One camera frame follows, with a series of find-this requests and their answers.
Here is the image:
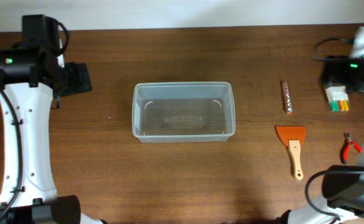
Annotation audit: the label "orange screwdriver bit holder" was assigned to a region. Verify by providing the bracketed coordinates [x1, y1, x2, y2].
[282, 81, 293, 114]

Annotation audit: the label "clear plastic container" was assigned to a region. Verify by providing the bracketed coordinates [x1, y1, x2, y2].
[131, 82, 236, 143]

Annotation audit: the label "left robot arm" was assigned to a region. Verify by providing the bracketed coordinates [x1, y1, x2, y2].
[0, 14, 94, 223]

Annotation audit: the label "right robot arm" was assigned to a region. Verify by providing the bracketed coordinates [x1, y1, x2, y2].
[276, 152, 364, 224]

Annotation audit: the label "red handled pliers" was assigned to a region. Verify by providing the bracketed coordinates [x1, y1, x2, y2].
[340, 133, 363, 164]

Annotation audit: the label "orange scraper with wooden handle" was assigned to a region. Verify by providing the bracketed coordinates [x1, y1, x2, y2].
[275, 126, 306, 180]

